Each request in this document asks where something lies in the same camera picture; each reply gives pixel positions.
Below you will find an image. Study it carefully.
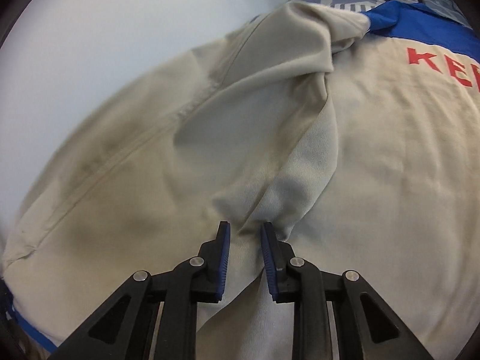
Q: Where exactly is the beige blue work jacket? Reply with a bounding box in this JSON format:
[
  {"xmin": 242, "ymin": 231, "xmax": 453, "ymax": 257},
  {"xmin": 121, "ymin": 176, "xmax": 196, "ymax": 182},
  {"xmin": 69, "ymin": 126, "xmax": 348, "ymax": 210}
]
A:
[{"xmin": 2, "ymin": 1, "xmax": 479, "ymax": 359}]

